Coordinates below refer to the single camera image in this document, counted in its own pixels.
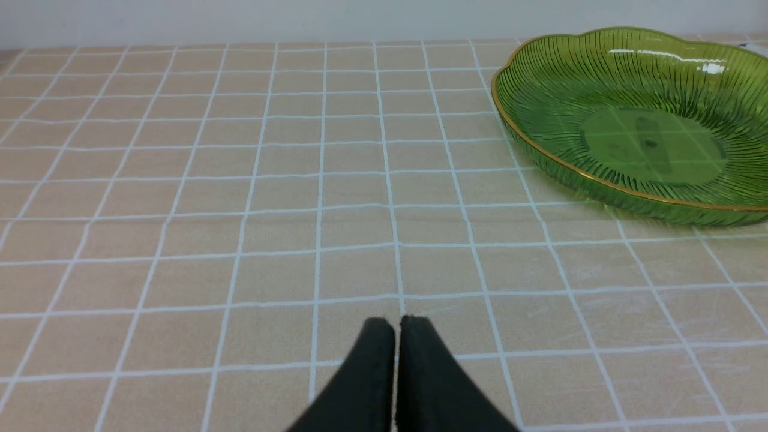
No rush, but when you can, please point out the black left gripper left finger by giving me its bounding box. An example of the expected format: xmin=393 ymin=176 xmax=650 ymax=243
xmin=288 ymin=317 xmax=396 ymax=431

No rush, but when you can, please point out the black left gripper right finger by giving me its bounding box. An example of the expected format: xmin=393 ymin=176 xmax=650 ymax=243
xmin=396 ymin=315 xmax=517 ymax=431

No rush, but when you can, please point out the green glass plate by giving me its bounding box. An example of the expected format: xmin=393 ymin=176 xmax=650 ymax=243
xmin=491 ymin=27 xmax=767 ymax=227

